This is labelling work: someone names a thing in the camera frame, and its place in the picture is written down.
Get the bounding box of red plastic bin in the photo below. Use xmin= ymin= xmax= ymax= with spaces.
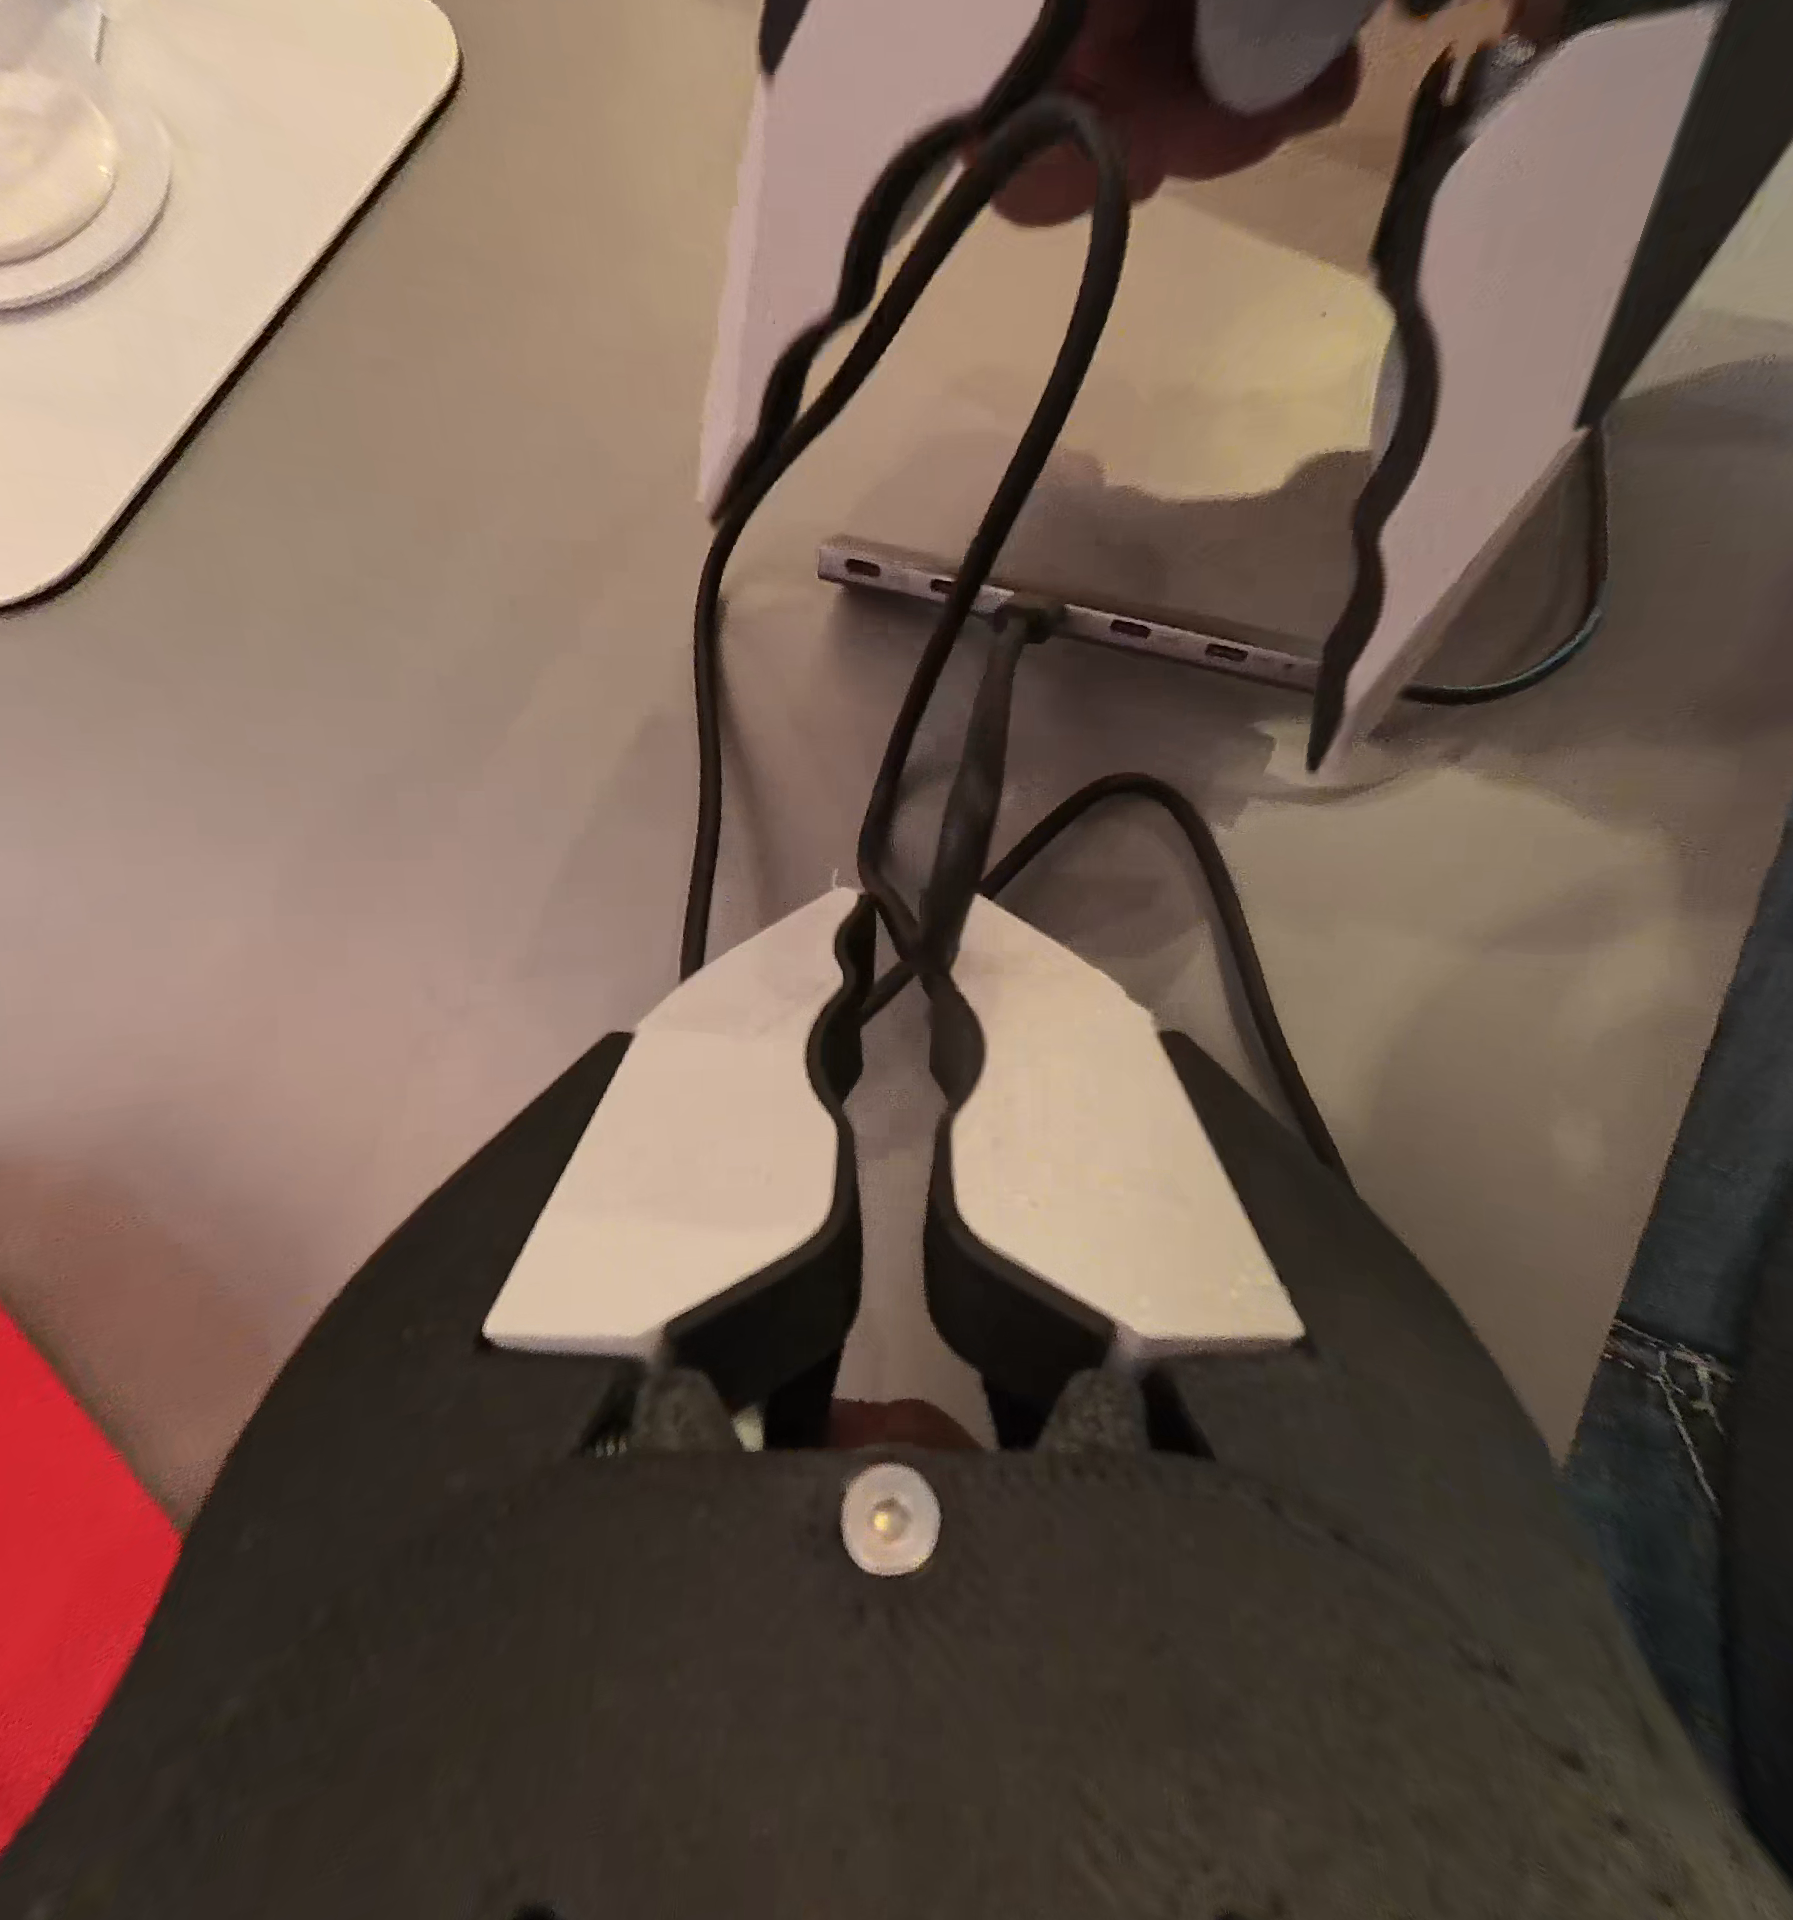
xmin=0 ymin=1224 xmax=184 ymax=1920

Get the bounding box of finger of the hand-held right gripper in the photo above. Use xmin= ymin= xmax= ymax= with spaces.
xmin=1304 ymin=0 xmax=1730 ymax=780
xmin=694 ymin=0 xmax=1085 ymax=526

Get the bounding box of black smooth usb-c cable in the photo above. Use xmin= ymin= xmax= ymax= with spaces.
xmin=681 ymin=92 xmax=1354 ymax=1186

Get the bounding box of white metal stand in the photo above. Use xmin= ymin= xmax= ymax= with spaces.
xmin=0 ymin=0 xmax=462 ymax=611

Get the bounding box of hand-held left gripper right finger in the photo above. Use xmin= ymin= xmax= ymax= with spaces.
xmin=926 ymin=891 xmax=1309 ymax=1371

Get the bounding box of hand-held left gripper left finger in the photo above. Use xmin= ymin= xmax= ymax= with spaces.
xmin=481 ymin=888 xmax=881 ymax=1367

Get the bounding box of person's right hand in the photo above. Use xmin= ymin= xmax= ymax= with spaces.
xmin=985 ymin=31 xmax=1352 ymax=229

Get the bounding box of grey usb hub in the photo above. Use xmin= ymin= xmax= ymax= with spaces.
xmin=814 ymin=435 xmax=1615 ymax=711

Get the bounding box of person's jeans leg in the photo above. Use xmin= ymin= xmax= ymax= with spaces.
xmin=1563 ymin=736 xmax=1793 ymax=1802

